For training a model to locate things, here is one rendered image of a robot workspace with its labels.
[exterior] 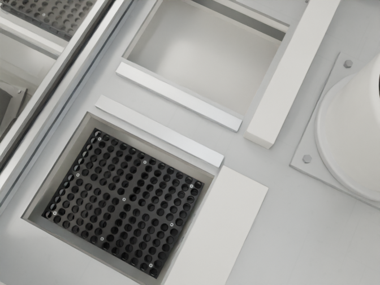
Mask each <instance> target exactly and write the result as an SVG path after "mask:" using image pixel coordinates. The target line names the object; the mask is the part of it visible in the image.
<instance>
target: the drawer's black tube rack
mask: <svg viewBox="0 0 380 285"><path fill-rule="evenodd" d="M107 136H109V137H107ZM98 140H99V141H98V143H97V144H96V146H95V147H94V149H93V151H92V152H91V154H90V156H89V158H88V159H87V161H86V163H85V164H84V166H83V168H82V169H81V171H80V172H79V174H76V176H77V177H76V179H75V181H74V182H73V184H72V186H71V188H70V189H69V191H68V192H67V194H66V196H65V197H64V199H63V201H62V202H61V204H60V206H59V207H58V209H57V211H55V212H54V213H53V214H54V215H53V217H52V219H51V222H53V223H55V224H57V225H59V226H61V227H62V228H64V229H66V230H68V231H69V232H71V233H73V234H75V235H77V236H79V237H80V238H82V239H84V240H86V241H88V242H90V243H91V244H93V245H95V246H97V247H99V248H101V249H102V250H104V251H106V252H108V253H109V254H112V255H113V256H115V257H117V258H119V259H120V260H122V261H124V262H126V263H128V264H130V265H131V266H133V267H135V268H137V269H139V270H141V271H143V272H144V273H146V274H148V275H150V276H151V277H153V278H155V279H157V278H158V276H159V274H160V272H161V270H162V268H163V266H164V264H165V262H166V260H167V258H168V256H169V254H170V252H171V250H172V248H173V246H174V244H175V242H176V240H177V238H178V236H179V234H180V232H181V230H182V228H183V226H184V224H185V222H186V220H187V219H188V217H189V215H190V213H191V211H192V209H193V207H194V205H195V203H196V201H197V199H198V197H199V195H200V193H201V191H202V189H203V187H204V184H205V183H203V182H201V181H199V180H197V179H195V178H193V177H191V176H189V175H187V174H185V173H183V172H181V171H179V170H177V169H175V168H173V167H171V166H169V165H167V164H165V163H163V162H161V161H159V160H157V159H155V158H154V157H152V156H150V155H148V154H146V153H144V152H142V151H140V150H138V149H136V148H134V147H132V146H130V145H128V144H126V143H124V142H122V141H120V140H118V139H116V138H114V137H112V136H110V135H108V134H106V133H103V134H102V136H101V137H99V138H98ZM115 140H117V141H118V142H117V141H115ZM125 145H126V146H125ZM133 149H134V150H133ZM141 153H142V154H144V155H142V154H141ZM153 159H155V161H154V160H153ZM162 164H164V165H162ZM172 169H173V170H172ZM69 171H70V170H69ZM70 172H72V171H70ZM73 173H74V172H73ZM180 173H182V174H180ZM74 174H75V173H74ZM189 178H191V179H189ZM197 182H199V183H201V184H199V183H197ZM65 227H66V228H65ZM74 232H76V233H74ZM93 242H94V243H93ZM104 248H105V249H104ZM124 259H125V260H124ZM133 264H134V265H133ZM142 269H143V270H142ZM152 274H153V275H152Z"/></svg>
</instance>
